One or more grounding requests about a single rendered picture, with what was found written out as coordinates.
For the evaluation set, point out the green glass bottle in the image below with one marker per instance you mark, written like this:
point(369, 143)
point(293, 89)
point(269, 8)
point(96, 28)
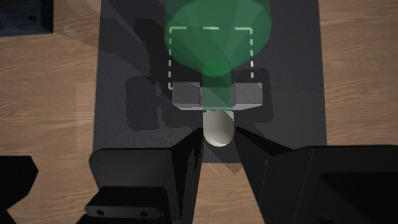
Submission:
point(214, 37)

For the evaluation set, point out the dark grey flat mat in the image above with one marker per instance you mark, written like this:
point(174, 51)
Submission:
point(135, 75)

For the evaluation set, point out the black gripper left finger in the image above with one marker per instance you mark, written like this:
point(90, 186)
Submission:
point(177, 169)

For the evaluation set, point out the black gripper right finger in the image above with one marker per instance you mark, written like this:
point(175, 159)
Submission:
point(283, 180)

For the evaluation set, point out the grey posts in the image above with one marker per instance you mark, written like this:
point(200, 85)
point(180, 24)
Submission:
point(186, 95)

